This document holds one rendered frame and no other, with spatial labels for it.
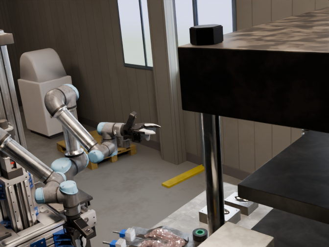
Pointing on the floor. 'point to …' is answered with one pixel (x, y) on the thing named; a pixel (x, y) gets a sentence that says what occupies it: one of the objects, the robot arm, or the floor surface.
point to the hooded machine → (41, 89)
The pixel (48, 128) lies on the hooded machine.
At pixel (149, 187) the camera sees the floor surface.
